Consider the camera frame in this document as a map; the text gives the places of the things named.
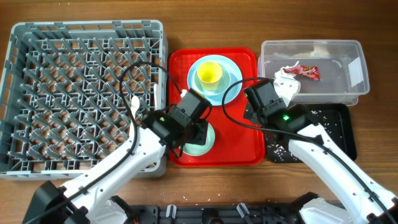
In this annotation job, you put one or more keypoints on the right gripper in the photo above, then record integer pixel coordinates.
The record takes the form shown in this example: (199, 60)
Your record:
(248, 113)

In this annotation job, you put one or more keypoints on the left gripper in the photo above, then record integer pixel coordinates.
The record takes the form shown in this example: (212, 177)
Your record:
(200, 137)

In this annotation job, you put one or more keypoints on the white napkin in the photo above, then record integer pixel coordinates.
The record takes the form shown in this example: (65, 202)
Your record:
(285, 84)

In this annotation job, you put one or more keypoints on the mint green bowl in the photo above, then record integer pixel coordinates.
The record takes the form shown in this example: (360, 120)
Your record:
(208, 140)

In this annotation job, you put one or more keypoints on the white plastic fork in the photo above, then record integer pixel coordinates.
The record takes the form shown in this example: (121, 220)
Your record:
(156, 98)

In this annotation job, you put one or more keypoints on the rice and nut leftovers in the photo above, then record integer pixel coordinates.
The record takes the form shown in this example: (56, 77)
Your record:
(280, 149)

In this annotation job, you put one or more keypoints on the red candy wrapper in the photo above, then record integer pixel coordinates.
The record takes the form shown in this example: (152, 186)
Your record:
(311, 72)

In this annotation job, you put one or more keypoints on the white plastic spoon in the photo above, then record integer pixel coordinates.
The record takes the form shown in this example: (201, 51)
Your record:
(135, 105)

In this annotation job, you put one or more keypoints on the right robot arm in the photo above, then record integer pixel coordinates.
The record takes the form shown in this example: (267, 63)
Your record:
(363, 199)

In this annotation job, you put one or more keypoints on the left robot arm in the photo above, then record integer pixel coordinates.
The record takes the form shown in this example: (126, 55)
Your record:
(88, 197)

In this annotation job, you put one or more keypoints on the grey dishwasher rack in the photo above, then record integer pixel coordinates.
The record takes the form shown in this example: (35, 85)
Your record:
(63, 90)

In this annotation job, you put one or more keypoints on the yellow plastic cup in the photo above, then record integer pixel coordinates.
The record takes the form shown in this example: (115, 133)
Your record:
(209, 74)

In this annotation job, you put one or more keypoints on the small teal saucer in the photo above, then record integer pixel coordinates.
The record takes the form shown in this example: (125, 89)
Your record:
(221, 88)

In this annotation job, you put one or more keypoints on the black plastic tray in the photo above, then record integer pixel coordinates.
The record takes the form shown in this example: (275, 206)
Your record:
(335, 130)

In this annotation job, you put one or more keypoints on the clear plastic bin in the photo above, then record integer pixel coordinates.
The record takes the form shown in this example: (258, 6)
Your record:
(341, 63)

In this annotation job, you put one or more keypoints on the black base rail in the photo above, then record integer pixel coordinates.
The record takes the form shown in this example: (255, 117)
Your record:
(267, 213)

